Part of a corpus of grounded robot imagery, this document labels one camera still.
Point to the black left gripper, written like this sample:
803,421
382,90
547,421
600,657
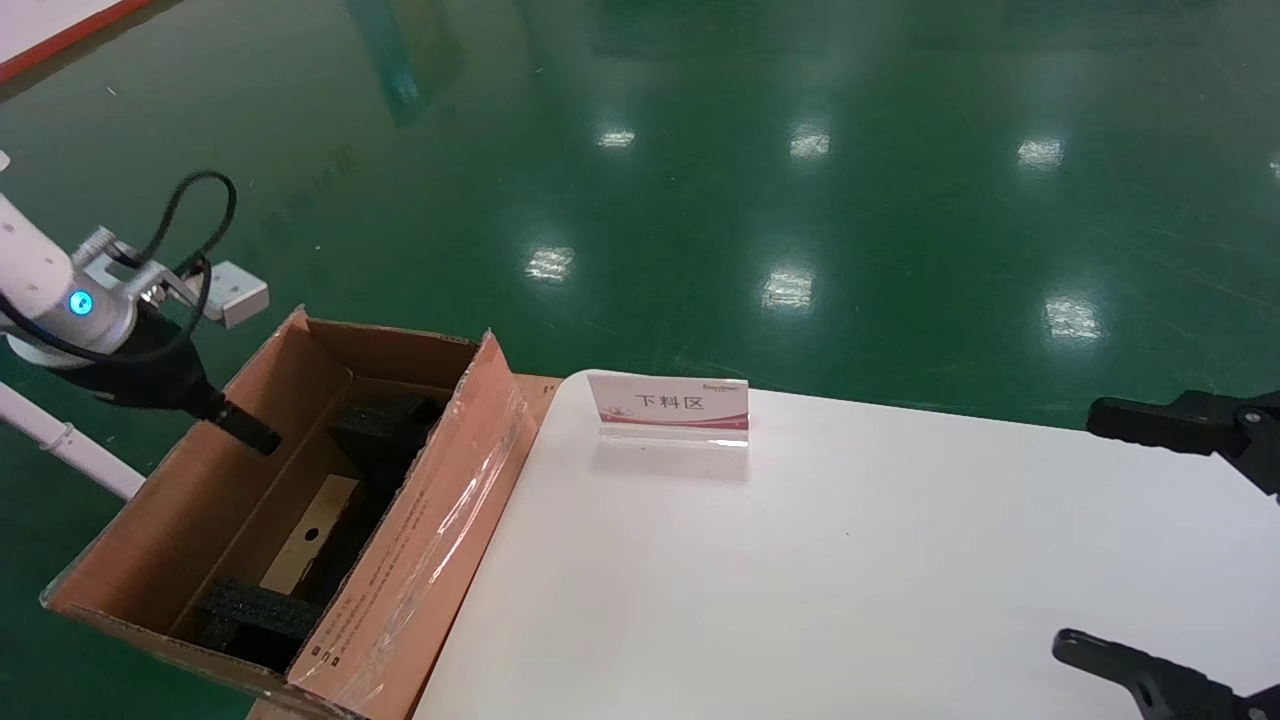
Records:
150,375

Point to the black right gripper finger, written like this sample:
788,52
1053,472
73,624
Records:
1200,425
1180,690

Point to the small cardboard box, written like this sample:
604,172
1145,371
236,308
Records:
310,535

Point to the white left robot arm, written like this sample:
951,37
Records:
30,265

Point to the large open cardboard box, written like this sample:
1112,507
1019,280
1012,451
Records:
430,520

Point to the white plastic pipe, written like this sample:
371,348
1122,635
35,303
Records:
80,450

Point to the acrylic sign with red stripe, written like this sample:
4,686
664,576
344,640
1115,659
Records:
665,405

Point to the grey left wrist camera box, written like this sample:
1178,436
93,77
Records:
235,292

